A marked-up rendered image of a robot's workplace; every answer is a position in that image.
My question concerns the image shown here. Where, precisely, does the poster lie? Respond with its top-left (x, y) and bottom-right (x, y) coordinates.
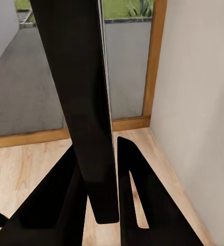
top-left (30, 0), bottom-right (119, 224)

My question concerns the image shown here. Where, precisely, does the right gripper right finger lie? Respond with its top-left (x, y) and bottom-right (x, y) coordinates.
top-left (118, 136), bottom-right (203, 246)

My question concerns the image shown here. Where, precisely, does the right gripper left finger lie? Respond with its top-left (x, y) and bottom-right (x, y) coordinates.
top-left (0, 144), bottom-right (88, 246)

